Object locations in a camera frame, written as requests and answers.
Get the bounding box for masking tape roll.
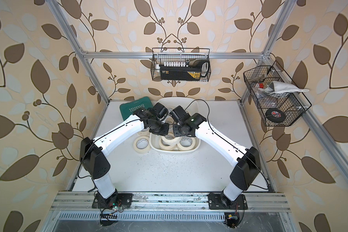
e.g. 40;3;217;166
159;137;177;151
133;136;151;154
137;129;150;137
177;136;196;151
162;133;181;144

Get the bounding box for white plastic storage tray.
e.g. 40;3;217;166
149;97;201;154

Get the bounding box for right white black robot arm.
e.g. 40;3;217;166
170;106;261;202

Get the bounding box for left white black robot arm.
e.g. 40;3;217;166
80;103;169;199

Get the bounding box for black yellow box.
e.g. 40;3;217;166
158;60;211;81

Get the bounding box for black tape roll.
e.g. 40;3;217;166
265;108;286;124

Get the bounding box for green tool case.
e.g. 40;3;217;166
119;97;153;120

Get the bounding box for white cloth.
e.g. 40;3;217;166
264;81;309;94

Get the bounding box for black wire basket back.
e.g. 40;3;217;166
150;47;211;82

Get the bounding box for black wire basket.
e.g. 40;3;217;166
243;61;312;127
150;47;211;82

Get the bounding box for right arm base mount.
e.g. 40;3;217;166
207;193;248;210

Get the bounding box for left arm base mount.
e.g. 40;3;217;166
92;191;133;209

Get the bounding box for black wire basket right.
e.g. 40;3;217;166
243;61;312;127

